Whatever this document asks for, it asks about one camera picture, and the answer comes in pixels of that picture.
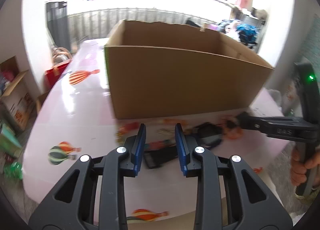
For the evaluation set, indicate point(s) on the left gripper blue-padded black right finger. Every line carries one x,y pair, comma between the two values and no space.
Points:
230,195

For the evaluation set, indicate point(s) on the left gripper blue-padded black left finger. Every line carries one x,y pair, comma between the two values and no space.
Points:
90,195

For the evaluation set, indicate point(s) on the black wrist watch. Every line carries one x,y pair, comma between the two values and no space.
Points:
158,153

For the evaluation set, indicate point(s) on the person's right hand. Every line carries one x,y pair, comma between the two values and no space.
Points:
298,170

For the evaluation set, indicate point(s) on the green plastic bottle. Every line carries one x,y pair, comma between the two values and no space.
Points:
13,170

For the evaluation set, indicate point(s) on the green paper bag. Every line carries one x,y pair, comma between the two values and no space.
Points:
9,142

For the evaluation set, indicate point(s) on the wheelchair with clothes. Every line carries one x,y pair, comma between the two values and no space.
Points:
247,27

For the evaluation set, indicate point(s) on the open cardboard box with bags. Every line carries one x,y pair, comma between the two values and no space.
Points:
16,102

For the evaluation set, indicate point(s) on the red tote bag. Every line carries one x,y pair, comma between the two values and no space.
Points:
60,59

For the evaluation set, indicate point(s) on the large brown cardboard box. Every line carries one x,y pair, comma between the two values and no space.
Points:
161,70

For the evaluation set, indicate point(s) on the metal balcony railing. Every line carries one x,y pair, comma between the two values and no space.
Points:
99,23

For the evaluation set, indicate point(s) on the dark grey folded rack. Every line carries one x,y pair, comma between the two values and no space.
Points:
57,23

